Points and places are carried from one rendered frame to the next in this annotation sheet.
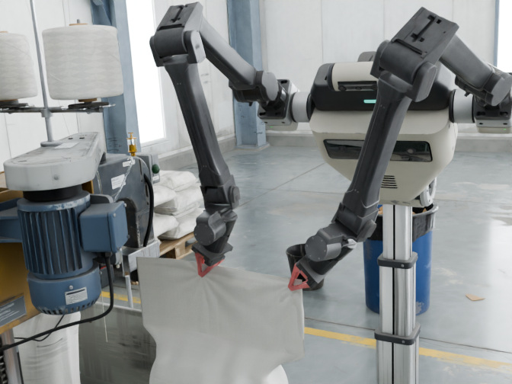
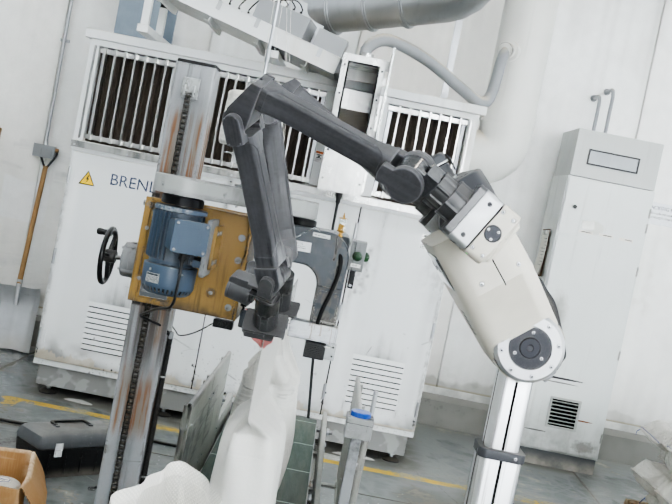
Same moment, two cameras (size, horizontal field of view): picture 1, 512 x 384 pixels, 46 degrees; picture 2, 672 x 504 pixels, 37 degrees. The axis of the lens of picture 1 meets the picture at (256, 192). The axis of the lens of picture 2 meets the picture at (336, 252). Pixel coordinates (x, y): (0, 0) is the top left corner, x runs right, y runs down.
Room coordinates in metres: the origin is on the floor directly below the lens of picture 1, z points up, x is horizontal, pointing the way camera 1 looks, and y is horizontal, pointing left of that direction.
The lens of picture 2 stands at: (0.30, -2.28, 1.45)
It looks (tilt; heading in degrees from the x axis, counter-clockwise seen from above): 3 degrees down; 62
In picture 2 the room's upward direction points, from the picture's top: 11 degrees clockwise
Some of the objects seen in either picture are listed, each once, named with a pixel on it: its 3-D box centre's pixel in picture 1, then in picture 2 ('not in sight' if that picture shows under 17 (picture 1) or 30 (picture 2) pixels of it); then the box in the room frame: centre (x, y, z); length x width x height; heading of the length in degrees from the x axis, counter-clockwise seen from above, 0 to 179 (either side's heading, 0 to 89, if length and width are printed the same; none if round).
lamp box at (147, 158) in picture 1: (145, 168); (357, 255); (1.79, 0.33, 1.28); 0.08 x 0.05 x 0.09; 62
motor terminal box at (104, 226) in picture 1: (105, 232); (186, 241); (1.25, 0.33, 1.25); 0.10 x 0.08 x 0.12; 177
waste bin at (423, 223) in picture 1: (397, 255); not in sight; (3.54, -0.86, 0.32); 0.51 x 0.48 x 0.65; 152
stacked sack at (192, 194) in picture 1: (175, 196); not in sight; (5.01, 0.69, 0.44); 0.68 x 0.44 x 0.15; 152
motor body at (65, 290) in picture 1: (61, 251); (173, 250); (1.25, 0.43, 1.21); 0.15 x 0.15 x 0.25
